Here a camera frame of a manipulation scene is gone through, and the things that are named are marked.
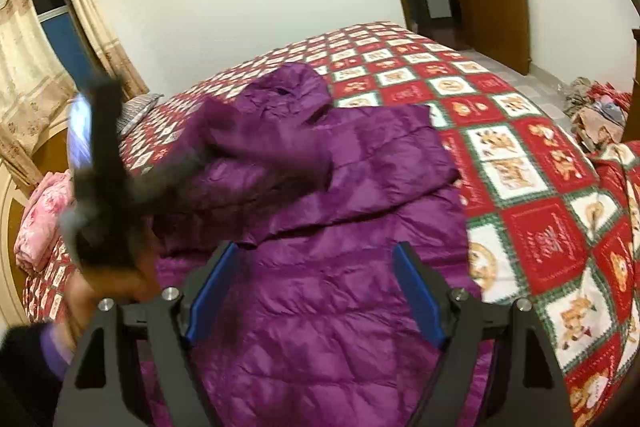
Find purple hooded down jacket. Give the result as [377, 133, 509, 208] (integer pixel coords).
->
[122, 63, 474, 426]

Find clothes pile on floor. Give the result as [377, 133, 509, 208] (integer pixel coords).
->
[562, 77, 631, 153]

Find person's left hand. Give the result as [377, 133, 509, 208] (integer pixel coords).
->
[55, 228, 160, 351]

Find cream wooden headboard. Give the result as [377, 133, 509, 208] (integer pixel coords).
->
[0, 115, 68, 329]

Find pink floral folded blanket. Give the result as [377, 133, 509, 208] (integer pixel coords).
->
[13, 170, 74, 274]

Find striped grey pillow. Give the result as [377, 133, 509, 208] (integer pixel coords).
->
[117, 92, 163, 139]

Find beige left curtain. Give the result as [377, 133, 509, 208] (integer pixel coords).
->
[0, 0, 76, 187]

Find beige curtain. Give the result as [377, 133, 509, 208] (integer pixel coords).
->
[0, 0, 76, 187]
[70, 0, 149, 100]

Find beige right curtain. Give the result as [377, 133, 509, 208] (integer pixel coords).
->
[70, 0, 149, 100]

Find window with blue pane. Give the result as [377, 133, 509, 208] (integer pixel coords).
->
[32, 0, 102, 90]

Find red checkered teddy bedspread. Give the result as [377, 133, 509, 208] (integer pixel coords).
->
[22, 20, 640, 427]

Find brown wooden dresser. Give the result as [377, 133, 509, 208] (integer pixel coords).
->
[622, 28, 640, 142]

